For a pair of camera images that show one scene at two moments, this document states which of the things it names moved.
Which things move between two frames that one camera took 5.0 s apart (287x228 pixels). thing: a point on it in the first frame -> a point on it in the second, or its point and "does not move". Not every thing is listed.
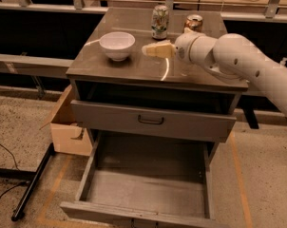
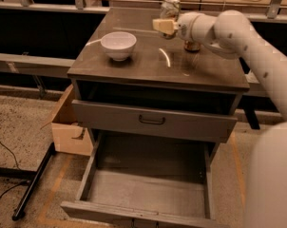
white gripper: (182, 47) -> (186, 26)
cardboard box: (67, 136) does not move
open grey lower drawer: (143, 181) does not move
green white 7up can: (160, 22) -> (170, 9)
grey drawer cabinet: (150, 113) does not move
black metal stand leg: (31, 178) does not move
